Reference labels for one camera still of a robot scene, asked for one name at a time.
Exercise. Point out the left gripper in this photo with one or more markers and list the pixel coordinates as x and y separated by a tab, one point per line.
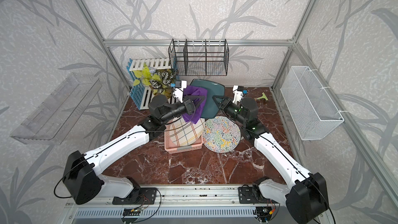
187	105

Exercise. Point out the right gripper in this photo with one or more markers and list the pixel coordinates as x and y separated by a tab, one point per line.
225	104

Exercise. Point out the purple cloth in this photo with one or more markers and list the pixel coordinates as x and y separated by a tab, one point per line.
198	92

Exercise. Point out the dark teal square plate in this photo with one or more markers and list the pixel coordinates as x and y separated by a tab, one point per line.
213	89

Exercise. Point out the colourful mosaic round plate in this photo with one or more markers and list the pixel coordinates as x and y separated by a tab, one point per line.
221	135

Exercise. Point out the striped white round plate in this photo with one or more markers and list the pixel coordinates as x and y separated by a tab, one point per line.
183	133

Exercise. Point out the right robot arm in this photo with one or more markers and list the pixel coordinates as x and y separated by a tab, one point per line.
304	194

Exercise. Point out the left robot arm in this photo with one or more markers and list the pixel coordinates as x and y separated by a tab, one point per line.
83	175

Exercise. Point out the potted plant yellow pot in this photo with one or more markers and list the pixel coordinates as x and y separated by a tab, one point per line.
158	80

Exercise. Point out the blue white slatted crate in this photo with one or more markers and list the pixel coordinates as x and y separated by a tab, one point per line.
140	94

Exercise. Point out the pink plastic basket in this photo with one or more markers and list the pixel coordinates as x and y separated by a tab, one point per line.
170	148

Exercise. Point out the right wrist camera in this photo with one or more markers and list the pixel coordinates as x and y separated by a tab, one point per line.
239	92

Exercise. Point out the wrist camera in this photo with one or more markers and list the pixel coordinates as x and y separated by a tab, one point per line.
177	89
239	92

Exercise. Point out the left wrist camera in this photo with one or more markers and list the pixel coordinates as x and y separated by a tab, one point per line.
177	89

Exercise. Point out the black wire wall basket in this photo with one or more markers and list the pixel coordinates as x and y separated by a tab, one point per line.
200	57

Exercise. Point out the white wire wall basket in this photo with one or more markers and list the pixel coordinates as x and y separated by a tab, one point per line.
312	110

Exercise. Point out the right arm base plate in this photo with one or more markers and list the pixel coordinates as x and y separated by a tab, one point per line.
249	195

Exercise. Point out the aluminium front rail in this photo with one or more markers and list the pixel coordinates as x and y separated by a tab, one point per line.
176	196

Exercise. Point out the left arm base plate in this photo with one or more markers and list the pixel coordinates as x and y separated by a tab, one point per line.
136	196

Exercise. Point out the clear plastic wall shelf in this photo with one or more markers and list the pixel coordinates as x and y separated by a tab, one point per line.
52	121

